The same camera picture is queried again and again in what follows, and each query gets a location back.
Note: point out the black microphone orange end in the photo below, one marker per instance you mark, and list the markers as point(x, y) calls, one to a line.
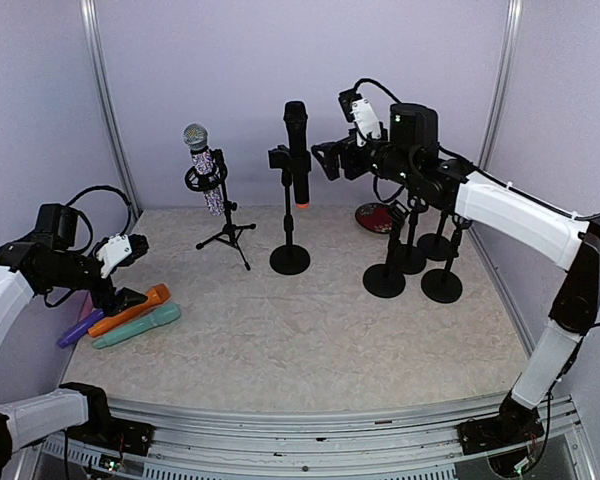
point(295, 118)

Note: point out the red floral plate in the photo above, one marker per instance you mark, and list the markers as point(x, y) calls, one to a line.
point(374, 217)

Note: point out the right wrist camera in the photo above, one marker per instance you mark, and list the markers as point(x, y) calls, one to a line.
point(359, 112)

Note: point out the aluminium corner post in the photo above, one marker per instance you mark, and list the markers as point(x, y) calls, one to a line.
point(503, 76)
point(89, 17)

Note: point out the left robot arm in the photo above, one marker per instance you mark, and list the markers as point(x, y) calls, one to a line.
point(42, 260)

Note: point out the aluminium front rail frame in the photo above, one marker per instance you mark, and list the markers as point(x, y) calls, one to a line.
point(410, 443)

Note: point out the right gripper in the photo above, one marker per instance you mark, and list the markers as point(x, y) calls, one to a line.
point(331, 164)

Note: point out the black tripod microphone stand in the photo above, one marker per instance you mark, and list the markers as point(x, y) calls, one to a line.
point(231, 232)

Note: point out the rhinestone silver-head microphone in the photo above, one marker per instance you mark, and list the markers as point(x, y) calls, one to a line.
point(203, 176)

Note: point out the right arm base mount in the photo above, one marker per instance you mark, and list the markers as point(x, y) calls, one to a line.
point(502, 430)

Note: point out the black short stand purple mic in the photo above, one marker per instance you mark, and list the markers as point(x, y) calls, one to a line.
point(411, 260)

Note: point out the left aluminium corner post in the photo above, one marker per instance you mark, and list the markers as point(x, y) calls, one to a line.
point(89, 17)

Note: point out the right aluminium corner post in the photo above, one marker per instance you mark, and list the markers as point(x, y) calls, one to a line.
point(503, 76)

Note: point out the purple microphone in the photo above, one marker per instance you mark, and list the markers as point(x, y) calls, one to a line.
point(80, 329)

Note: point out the black short stand orange mic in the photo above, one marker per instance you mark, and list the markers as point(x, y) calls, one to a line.
point(442, 285)

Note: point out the pink microphone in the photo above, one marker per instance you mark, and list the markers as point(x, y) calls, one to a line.
point(87, 308)

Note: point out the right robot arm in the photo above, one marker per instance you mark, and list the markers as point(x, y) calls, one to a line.
point(408, 153)

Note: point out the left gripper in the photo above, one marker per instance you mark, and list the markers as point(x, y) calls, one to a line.
point(117, 302)

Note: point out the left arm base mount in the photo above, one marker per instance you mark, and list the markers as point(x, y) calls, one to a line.
point(125, 436)

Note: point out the teal head microphone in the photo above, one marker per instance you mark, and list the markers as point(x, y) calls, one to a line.
point(161, 316)

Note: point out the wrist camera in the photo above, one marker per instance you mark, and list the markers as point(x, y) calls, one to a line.
point(112, 252)
point(359, 112)

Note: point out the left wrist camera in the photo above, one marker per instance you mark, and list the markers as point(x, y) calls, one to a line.
point(112, 252)

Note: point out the black tall round-base stand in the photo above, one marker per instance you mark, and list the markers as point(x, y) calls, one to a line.
point(288, 259)

